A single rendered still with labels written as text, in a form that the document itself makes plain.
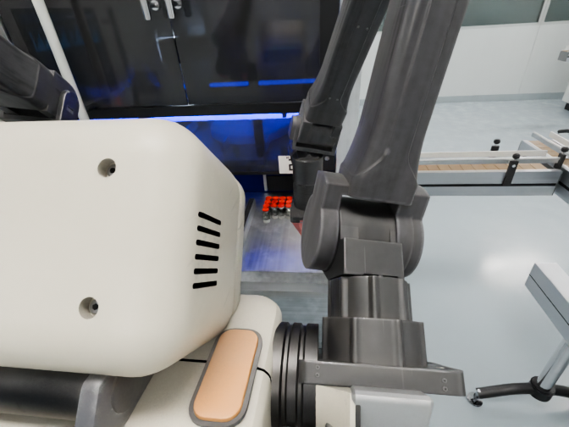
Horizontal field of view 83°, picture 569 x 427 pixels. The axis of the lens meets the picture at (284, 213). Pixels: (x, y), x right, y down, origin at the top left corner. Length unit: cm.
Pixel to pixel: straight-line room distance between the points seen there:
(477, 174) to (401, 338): 105
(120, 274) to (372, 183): 21
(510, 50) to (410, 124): 595
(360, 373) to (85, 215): 20
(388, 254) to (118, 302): 21
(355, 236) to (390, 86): 13
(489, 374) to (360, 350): 161
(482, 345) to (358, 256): 169
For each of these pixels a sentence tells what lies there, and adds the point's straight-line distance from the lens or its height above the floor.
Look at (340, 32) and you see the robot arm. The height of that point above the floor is 141.
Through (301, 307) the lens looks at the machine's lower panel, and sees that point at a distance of 143.
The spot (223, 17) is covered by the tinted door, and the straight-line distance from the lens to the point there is 97.
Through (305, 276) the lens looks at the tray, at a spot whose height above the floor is 90.
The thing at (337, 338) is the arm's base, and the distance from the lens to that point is 27.
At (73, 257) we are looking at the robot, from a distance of 20.
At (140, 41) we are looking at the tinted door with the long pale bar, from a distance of 106.
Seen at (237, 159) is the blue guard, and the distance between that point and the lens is 105.
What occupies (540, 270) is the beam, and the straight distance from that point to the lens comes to 157.
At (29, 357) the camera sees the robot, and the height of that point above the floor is 129.
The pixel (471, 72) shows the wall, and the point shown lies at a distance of 607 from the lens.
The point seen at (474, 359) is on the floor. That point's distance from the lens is 188.
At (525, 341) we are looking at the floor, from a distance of 206.
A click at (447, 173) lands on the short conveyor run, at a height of 93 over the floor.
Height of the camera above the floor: 144
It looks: 33 degrees down
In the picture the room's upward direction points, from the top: 4 degrees counter-clockwise
